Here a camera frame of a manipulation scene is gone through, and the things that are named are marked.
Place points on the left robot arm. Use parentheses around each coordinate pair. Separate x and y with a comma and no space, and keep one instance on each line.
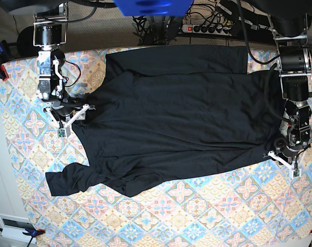
(288,21)

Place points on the white wall vent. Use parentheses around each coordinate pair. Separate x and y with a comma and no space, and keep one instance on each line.
(13,227)

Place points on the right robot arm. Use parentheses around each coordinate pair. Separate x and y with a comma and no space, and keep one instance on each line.
(49,32)

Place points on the blue clamp bottom left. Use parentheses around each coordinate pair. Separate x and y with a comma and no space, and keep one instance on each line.
(32,232)

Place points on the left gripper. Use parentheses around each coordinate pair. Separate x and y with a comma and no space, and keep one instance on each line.
(281,145)

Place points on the patterned tablecloth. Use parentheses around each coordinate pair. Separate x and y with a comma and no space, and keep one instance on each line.
(257,205)

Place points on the black long-sleeve t-shirt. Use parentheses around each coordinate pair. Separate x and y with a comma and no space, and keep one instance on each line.
(170,113)

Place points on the black round stool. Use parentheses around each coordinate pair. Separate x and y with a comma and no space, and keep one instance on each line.
(24,43)

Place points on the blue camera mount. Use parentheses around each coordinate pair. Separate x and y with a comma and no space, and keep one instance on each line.
(153,7)

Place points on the white power strip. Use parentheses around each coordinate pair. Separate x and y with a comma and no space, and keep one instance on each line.
(206,29)

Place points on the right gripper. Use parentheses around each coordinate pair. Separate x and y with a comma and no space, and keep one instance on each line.
(63,111)

